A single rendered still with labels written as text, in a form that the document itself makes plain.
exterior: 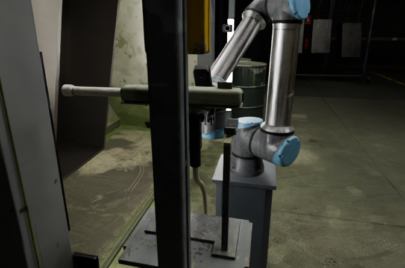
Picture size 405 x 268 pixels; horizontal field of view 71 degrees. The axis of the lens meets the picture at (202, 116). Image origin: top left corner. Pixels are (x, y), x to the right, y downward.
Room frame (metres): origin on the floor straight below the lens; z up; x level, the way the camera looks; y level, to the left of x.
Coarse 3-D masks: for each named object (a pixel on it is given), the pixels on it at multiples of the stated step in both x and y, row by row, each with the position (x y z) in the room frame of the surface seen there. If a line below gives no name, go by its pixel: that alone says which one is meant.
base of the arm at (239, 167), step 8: (232, 152) 1.34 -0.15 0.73; (232, 160) 1.32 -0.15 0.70; (240, 160) 1.29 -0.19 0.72; (248, 160) 1.28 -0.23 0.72; (256, 160) 1.29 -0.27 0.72; (232, 168) 1.31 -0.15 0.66; (240, 168) 1.27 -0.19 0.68; (248, 168) 1.27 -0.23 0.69; (256, 168) 1.29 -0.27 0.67; (264, 168) 1.32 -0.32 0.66; (248, 176) 1.26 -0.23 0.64
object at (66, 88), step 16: (112, 96) 0.73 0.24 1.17; (128, 96) 0.70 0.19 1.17; (144, 96) 0.69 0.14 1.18; (192, 96) 0.66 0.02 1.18; (208, 96) 0.66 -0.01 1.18; (224, 96) 0.65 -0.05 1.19; (240, 96) 0.64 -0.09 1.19; (192, 112) 0.67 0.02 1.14; (192, 128) 0.67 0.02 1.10; (192, 144) 0.68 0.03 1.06; (192, 160) 0.68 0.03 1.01
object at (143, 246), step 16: (144, 224) 0.71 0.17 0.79; (240, 224) 0.71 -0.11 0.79; (144, 240) 0.64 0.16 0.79; (192, 240) 0.64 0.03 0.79; (240, 240) 0.64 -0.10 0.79; (128, 256) 0.58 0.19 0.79; (144, 256) 0.58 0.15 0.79; (192, 256) 0.58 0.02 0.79; (208, 256) 0.58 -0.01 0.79; (240, 256) 0.58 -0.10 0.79
